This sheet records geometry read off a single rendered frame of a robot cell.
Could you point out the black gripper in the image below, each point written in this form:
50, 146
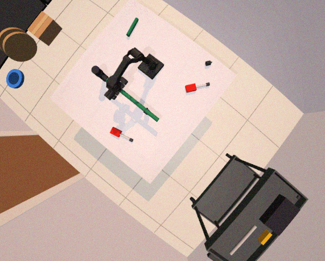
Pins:
124, 82

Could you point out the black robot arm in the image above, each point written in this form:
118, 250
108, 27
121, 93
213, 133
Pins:
113, 83

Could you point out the green cylinder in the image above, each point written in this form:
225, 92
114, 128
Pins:
135, 21
153, 116

